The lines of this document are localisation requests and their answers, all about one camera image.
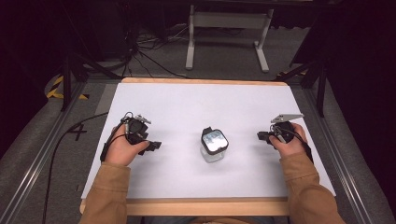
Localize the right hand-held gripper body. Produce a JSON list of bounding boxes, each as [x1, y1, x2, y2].
[[269, 113, 305, 145]]

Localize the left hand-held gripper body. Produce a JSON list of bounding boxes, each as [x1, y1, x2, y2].
[[120, 111, 152, 146]]

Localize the clear jar with black lid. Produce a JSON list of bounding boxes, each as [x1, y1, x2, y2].
[[199, 126, 230, 164]]

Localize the person's right hand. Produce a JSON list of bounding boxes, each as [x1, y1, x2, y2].
[[268, 122, 309, 161]]

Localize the person's left hand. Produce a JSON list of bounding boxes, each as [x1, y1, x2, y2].
[[104, 122, 150, 167]]

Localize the white paper sheet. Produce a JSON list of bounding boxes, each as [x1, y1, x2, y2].
[[81, 82, 336, 200]]

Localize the black tripod stand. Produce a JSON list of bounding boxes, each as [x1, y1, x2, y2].
[[274, 55, 331, 118], [61, 51, 122, 112]]

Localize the yellow black floor tape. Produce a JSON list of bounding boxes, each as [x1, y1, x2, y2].
[[46, 76, 90, 101]]

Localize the grey metal stand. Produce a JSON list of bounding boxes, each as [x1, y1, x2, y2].
[[185, 4, 275, 74]]

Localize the aluminium rail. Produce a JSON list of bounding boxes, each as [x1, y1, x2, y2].
[[0, 81, 87, 224], [303, 87, 375, 224]]

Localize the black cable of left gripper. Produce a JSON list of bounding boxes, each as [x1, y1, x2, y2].
[[41, 111, 129, 224]]

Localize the bundle of floor cables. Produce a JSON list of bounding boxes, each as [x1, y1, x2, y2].
[[122, 24, 194, 80]]

